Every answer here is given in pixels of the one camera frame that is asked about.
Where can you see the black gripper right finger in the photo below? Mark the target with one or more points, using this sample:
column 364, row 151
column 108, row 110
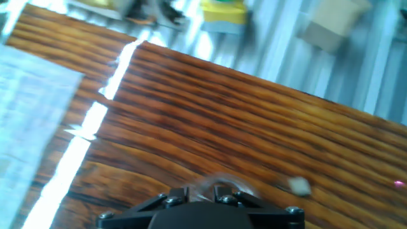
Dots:
column 224, row 194

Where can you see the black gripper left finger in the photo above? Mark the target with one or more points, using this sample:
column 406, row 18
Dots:
column 178, row 194

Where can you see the clear glass beaker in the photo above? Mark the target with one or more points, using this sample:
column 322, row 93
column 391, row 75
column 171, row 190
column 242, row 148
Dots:
column 203, row 183

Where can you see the small wooden cube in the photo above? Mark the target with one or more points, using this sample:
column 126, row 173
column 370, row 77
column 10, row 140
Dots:
column 299, row 186

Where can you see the brown wood grain board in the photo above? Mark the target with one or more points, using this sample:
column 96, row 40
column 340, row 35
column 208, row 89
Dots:
column 222, row 111

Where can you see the printed paper sheet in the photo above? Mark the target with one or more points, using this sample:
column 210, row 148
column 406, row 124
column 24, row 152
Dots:
column 31, row 127

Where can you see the yellow box green button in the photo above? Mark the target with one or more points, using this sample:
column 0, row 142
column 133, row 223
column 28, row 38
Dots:
column 224, row 14

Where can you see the white box golden bag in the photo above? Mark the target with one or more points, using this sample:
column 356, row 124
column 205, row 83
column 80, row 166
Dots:
column 101, row 6

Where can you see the large wooden block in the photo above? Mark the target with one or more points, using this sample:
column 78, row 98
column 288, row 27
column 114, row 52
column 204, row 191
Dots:
column 334, row 22

